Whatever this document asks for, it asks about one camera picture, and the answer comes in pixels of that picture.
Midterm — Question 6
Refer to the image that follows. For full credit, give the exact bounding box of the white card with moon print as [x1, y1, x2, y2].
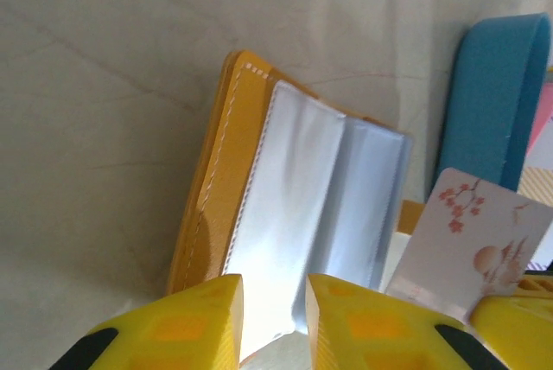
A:
[383, 166, 553, 326]

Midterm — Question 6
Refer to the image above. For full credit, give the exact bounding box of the yellow leather card holder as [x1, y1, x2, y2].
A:
[166, 49, 429, 365]

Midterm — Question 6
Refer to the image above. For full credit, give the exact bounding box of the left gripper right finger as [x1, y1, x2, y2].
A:
[305, 273, 519, 370]

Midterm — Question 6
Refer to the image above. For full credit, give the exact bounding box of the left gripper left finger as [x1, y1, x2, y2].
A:
[47, 273, 244, 370]

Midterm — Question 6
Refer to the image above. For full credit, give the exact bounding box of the blue oval card tray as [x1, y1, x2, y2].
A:
[435, 13, 553, 195]

